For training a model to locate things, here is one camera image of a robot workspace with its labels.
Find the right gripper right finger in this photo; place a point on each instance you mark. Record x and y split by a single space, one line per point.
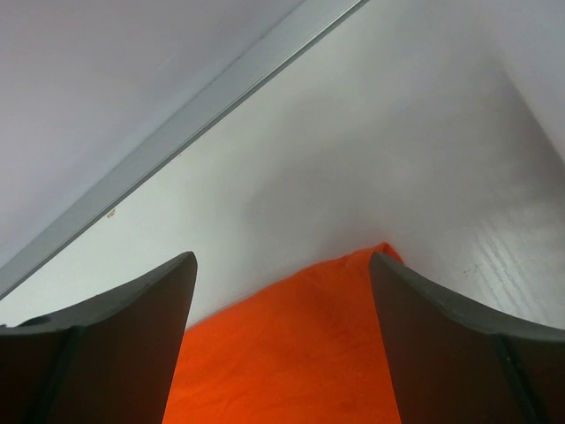
454 360

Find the orange t shirt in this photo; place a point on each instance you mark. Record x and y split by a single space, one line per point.
306 349

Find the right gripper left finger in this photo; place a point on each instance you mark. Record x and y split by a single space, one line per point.
107 359

